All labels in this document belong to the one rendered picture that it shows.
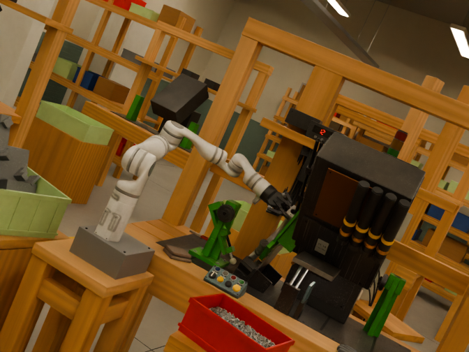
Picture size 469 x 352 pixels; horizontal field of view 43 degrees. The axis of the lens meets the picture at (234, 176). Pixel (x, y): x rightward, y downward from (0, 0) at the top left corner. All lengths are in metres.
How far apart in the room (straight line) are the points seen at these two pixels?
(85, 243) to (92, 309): 0.24
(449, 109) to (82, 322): 1.71
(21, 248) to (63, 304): 0.32
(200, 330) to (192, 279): 0.34
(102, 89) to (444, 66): 7.16
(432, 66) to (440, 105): 10.06
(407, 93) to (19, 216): 1.67
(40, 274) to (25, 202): 0.28
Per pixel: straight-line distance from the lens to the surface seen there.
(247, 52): 2.87
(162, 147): 2.24
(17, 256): 2.33
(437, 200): 2.58
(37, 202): 2.29
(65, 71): 8.65
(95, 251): 2.11
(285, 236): 2.40
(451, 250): 9.28
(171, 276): 2.31
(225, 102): 2.87
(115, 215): 2.09
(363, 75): 2.75
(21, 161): 2.54
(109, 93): 8.13
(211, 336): 1.96
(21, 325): 2.22
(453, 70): 12.68
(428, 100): 2.72
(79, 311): 2.07
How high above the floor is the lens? 1.57
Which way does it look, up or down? 7 degrees down
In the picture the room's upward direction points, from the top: 24 degrees clockwise
